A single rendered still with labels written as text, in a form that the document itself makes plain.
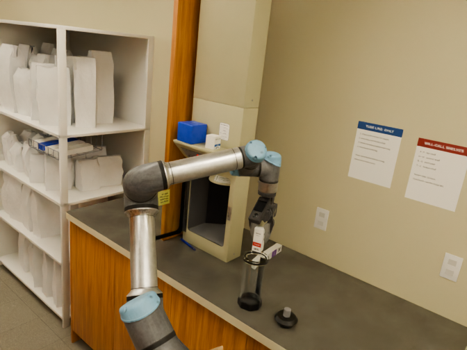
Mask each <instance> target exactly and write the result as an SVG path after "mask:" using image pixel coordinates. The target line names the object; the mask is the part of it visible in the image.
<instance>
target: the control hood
mask: <svg viewBox="0 0 467 350"><path fill-rule="evenodd" d="M173 142H174V143H175V144H176V146H177V147H178V148H179V150H180V151H181V152H182V154H183V155H184V156H185V157H187V155H186V154H185V153H184V151H183V150H182V148H184V149H188V150H191V151H194V152H197V153H200V154H207V153H213V152H216V151H222V150H225V148H223V147H220V149H215V150H212V149H208V148H205V145H206V143H205V142H204V143H199V144H188V143H185V142H182V141H178V140H177V139H176V140H173ZM181 147H182V148H181ZM187 158H188V157H187Z"/></svg>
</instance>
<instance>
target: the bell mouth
mask: <svg viewBox="0 0 467 350"><path fill-rule="evenodd" d="M208 179H209V181H211V182H213V183H215V184H218V185H226V186H230V183H231V182H230V180H229V179H228V178H226V177H223V176H220V175H218V174H216V175H212V176H209V178H208Z"/></svg>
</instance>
